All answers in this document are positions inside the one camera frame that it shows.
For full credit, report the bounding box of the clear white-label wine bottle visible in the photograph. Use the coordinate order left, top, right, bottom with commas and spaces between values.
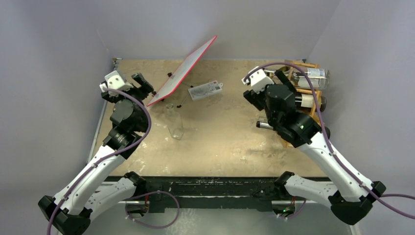
279, 66, 331, 90

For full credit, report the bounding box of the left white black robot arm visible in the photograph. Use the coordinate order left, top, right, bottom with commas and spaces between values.
38, 82, 154, 235

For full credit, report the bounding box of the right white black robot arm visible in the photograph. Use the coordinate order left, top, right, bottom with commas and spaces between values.
242, 70, 386, 225

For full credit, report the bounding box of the red wine bottle gold cap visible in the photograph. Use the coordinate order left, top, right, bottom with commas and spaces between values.
295, 93, 327, 112

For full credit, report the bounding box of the wooden wine rack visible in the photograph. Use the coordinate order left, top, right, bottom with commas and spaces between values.
284, 60, 323, 125

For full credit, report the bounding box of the green wine bottle bottom row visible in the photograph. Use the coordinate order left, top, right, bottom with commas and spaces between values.
256, 121, 331, 140

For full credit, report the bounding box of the empty clear glass bottle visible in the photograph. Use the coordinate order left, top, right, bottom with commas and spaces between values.
165, 104, 184, 140

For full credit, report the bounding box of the pink framed whiteboard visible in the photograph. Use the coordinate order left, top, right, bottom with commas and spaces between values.
147, 35, 217, 107

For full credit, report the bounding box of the black wire whiteboard stand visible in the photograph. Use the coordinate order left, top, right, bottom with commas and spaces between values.
150, 72, 194, 109

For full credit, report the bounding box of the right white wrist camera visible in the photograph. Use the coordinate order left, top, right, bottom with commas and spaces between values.
241, 69, 275, 94

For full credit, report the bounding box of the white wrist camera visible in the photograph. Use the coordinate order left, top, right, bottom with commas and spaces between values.
99, 70, 133, 93
241, 69, 275, 94

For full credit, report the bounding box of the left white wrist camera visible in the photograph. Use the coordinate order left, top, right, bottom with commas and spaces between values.
99, 70, 133, 93

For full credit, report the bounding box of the aluminium table edge rail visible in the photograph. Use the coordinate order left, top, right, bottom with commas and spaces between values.
86, 58, 122, 163

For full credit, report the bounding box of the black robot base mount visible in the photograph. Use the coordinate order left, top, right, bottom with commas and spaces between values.
135, 176, 304, 213

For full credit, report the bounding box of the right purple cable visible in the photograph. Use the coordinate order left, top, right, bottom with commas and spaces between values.
243, 62, 415, 221

